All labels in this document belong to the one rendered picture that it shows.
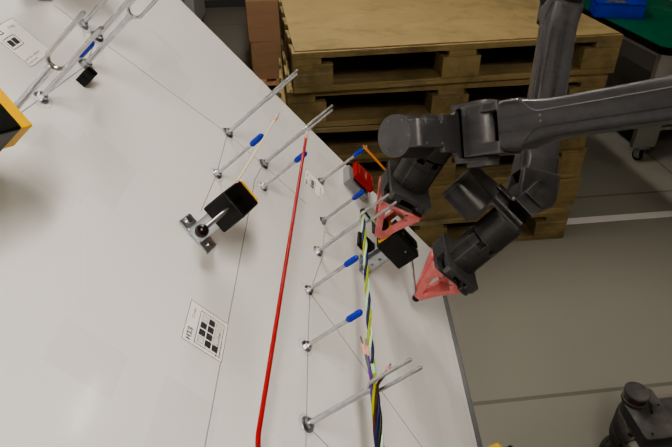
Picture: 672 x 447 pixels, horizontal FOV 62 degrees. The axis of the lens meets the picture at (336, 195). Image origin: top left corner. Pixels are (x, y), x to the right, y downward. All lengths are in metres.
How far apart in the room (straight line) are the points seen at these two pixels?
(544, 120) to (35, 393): 0.57
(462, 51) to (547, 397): 1.31
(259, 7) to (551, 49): 3.27
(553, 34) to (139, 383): 0.81
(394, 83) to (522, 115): 1.56
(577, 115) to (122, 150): 0.50
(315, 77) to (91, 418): 1.84
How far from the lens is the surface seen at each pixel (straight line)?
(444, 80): 2.30
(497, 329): 2.38
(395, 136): 0.73
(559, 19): 1.03
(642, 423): 1.88
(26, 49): 0.67
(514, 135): 0.72
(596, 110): 0.68
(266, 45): 4.19
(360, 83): 2.22
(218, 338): 0.57
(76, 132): 0.62
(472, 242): 0.88
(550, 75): 0.98
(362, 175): 1.07
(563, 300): 2.58
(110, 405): 0.47
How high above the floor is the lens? 1.66
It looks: 33 degrees down
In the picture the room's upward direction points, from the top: 1 degrees counter-clockwise
